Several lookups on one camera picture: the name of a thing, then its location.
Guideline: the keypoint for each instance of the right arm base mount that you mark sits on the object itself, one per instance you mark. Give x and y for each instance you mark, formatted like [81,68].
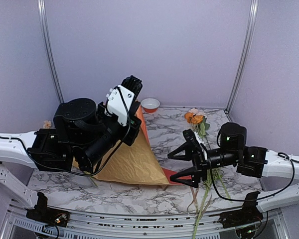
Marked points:
[246,215]

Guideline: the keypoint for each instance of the left aluminium frame post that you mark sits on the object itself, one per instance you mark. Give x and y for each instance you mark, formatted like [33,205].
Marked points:
[48,49]

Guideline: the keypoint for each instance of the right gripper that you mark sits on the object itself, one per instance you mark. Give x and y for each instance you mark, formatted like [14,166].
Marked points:
[200,165]

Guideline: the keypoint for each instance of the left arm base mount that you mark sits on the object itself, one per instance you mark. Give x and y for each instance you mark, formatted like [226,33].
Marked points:
[43,213]

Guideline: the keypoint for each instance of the red and white bowl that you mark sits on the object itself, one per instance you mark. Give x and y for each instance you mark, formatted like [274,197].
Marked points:
[150,105]

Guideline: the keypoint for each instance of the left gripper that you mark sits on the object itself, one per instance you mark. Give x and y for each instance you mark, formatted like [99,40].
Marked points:
[135,128]

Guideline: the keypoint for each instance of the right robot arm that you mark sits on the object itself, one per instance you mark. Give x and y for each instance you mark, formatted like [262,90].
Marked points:
[251,161]

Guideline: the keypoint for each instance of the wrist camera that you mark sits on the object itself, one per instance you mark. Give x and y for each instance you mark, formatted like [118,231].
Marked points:
[200,142]
[121,98]

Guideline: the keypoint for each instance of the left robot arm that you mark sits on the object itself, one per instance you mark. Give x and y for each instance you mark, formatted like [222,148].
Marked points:
[84,132]

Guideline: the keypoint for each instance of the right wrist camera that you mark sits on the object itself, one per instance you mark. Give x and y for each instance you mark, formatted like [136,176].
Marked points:
[200,142]

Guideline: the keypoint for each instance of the orange fake flower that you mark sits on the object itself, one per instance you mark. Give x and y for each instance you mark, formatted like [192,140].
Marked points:
[198,124]

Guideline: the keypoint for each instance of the right aluminium frame post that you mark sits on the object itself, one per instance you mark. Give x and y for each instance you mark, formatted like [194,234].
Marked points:
[244,54]

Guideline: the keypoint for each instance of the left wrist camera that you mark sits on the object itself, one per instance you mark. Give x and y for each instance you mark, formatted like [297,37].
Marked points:
[121,98]

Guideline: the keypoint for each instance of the orange wrapping paper sheet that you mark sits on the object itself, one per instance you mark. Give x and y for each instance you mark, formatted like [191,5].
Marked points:
[136,164]

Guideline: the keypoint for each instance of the aluminium frame post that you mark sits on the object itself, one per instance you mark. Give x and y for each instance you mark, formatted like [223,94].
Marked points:
[244,54]
[48,49]

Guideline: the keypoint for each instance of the pink fake flower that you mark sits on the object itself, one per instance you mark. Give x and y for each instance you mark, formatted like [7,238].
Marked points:
[195,110]
[47,124]

